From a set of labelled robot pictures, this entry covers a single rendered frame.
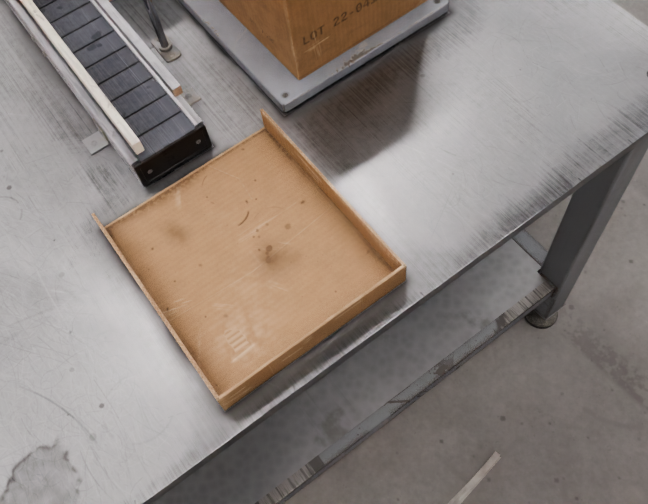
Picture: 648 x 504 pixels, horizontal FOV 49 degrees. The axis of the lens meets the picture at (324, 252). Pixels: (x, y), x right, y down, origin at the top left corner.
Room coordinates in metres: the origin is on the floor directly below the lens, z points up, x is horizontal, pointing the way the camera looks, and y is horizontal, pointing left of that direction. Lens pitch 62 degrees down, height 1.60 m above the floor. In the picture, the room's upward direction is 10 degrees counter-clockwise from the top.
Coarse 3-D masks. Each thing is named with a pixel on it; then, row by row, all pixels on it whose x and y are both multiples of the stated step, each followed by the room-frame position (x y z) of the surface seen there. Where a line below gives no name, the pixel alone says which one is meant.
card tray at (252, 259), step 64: (192, 192) 0.53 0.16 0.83; (256, 192) 0.52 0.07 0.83; (320, 192) 0.50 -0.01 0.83; (128, 256) 0.45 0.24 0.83; (192, 256) 0.44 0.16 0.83; (256, 256) 0.42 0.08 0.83; (320, 256) 0.41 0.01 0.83; (384, 256) 0.39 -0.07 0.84; (192, 320) 0.35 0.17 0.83; (256, 320) 0.34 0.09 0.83; (320, 320) 0.32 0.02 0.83; (256, 384) 0.26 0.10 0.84
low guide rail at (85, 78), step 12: (24, 0) 0.86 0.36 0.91; (36, 12) 0.83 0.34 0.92; (48, 24) 0.80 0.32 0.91; (48, 36) 0.78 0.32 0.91; (60, 48) 0.75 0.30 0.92; (72, 60) 0.72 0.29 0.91; (84, 72) 0.70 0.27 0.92; (84, 84) 0.68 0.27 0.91; (96, 84) 0.67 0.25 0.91; (96, 96) 0.65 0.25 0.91; (108, 108) 0.63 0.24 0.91; (120, 120) 0.60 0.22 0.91; (120, 132) 0.59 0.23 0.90; (132, 132) 0.58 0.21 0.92; (132, 144) 0.56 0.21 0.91
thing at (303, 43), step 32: (224, 0) 0.84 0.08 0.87; (256, 0) 0.74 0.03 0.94; (288, 0) 0.68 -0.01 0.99; (320, 0) 0.70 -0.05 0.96; (352, 0) 0.72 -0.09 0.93; (384, 0) 0.75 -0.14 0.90; (416, 0) 0.77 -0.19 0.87; (256, 32) 0.76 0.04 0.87; (288, 32) 0.68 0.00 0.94; (320, 32) 0.70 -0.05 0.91; (352, 32) 0.72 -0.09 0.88; (288, 64) 0.69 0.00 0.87; (320, 64) 0.69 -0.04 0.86
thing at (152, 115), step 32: (32, 0) 0.90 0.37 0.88; (64, 0) 0.88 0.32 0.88; (64, 32) 0.82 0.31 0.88; (96, 32) 0.81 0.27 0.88; (96, 64) 0.74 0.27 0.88; (128, 64) 0.73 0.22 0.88; (128, 96) 0.67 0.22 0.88; (160, 96) 0.66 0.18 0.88; (160, 128) 0.61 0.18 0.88; (192, 128) 0.60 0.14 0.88
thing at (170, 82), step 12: (96, 0) 0.77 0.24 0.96; (108, 12) 0.75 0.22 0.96; (120, 24) 0.72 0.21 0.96; (132, 36) 0.69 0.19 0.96; (144, 48) 0.67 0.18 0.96; (144, 60) 0.66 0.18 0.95; (156, 60) 0.65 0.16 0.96; (156, 72) 0.63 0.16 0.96; (168, 72) 0.62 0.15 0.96; (168, 84) 0.60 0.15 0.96
